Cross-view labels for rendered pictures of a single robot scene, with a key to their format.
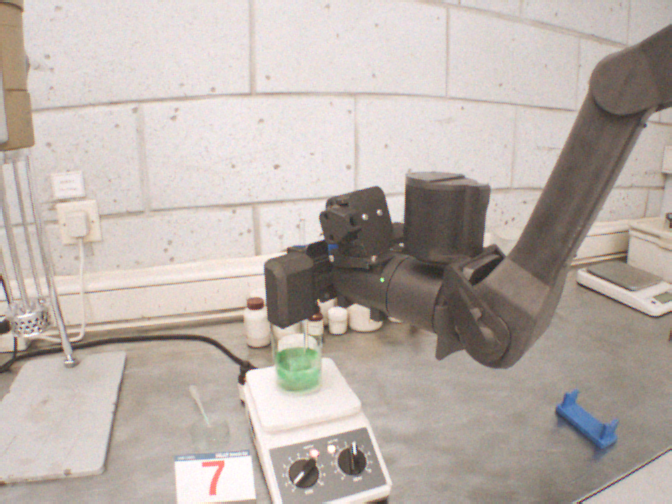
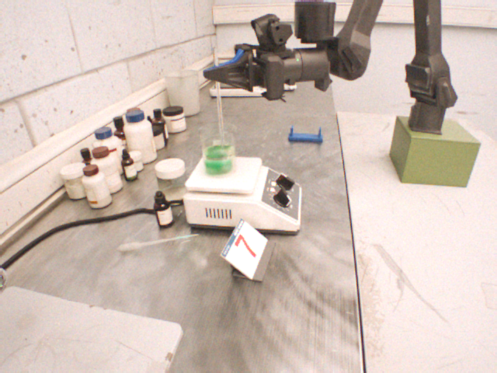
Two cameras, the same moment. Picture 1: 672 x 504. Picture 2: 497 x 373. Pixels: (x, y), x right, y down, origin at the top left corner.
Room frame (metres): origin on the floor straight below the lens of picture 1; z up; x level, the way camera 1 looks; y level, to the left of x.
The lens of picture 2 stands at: (0.14, 0.45, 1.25)
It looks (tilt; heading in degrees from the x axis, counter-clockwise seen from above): 31 degrees down; 301
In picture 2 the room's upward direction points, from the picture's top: 3 degrees counter-clockwise
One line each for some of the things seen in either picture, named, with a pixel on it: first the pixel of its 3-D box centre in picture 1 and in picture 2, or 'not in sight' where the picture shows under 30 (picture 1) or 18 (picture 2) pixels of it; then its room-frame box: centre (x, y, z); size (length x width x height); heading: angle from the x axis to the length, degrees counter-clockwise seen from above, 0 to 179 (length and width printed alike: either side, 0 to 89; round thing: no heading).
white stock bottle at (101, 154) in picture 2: not in sight; (105, 169); (0.73, 0.09, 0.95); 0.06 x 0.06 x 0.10
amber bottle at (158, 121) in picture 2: not in sight; (159, 125); (0.82, -0.18, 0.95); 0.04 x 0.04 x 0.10
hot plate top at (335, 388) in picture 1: (300, 391); (225, 172); (0.43, 0.04, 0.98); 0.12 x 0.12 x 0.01; 20
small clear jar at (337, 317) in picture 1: (337, 321); (134, 162); (0.74, 0.00, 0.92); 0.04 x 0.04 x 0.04
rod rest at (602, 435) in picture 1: (587, 415); (305, 133); (0.43, -0.36, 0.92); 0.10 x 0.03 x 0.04; 18
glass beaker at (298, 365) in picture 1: (296, 360); (220, 151); (0.44, 0.05, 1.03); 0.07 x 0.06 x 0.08; 169
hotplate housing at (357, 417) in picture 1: (307, 430); (241, 193); (0.41, 0.03, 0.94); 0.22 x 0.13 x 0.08; 20
